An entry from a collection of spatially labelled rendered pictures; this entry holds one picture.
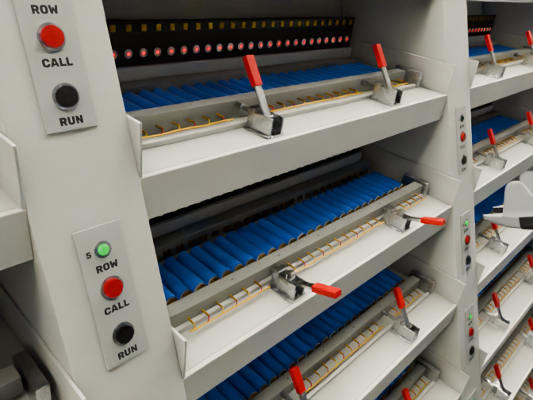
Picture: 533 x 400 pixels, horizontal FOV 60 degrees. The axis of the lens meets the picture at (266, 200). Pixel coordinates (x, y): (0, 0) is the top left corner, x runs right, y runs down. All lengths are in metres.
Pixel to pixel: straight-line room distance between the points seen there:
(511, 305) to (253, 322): 0.97
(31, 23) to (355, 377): 0.63
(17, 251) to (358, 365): 0.56
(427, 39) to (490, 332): 0.72
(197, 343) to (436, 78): 0.60
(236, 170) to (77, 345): 0.22
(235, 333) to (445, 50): 0.59
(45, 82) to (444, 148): 0.69
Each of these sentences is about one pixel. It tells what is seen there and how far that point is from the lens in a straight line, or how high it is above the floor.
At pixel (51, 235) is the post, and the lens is 0.39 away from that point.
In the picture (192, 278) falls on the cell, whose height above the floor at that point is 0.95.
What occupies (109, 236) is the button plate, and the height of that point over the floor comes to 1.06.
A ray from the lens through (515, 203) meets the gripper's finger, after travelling 0.66.
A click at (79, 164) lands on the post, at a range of 0.39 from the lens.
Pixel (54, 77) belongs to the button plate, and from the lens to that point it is 0.39.
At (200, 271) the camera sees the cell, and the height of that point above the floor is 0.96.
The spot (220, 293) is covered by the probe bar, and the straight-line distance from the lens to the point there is 0.55.
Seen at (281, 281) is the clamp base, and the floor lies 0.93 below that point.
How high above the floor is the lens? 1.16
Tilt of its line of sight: 14 degrees down
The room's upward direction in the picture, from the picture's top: 8 degrees counter-clockwise
